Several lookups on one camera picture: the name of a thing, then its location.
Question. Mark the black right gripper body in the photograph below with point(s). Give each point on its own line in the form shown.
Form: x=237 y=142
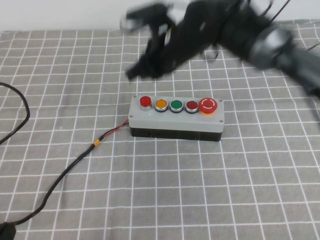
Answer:
x=195 y=32

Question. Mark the black power adapter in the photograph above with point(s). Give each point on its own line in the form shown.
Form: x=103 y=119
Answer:
x=6 y=231

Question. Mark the yellow flat push button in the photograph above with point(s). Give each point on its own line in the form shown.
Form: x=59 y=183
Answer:
x=161 y=103

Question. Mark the red mushroom emergency stop button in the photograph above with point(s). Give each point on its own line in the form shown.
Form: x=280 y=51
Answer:
x=207 y=105

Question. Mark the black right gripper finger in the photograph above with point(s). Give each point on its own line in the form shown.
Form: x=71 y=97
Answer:
x=165 y=65
x=141 y=67

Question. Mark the red flat push button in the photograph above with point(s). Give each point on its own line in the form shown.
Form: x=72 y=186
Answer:
x=191 y=105

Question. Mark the green flat push button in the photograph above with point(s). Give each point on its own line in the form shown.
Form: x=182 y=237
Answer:
x=176 y=105

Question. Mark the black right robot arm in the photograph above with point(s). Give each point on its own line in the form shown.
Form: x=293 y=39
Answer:
x=275 y=42

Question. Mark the red indicator lamp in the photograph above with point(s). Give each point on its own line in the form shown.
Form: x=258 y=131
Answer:
x=145 y=101

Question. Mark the grey black button control box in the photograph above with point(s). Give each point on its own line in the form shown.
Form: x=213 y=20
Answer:
x=175 y=122

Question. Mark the grey white-checked tablecloth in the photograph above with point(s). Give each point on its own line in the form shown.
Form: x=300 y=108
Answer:
x=160 y=187

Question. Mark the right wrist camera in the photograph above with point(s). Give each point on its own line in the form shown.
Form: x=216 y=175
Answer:
x=140 y=15

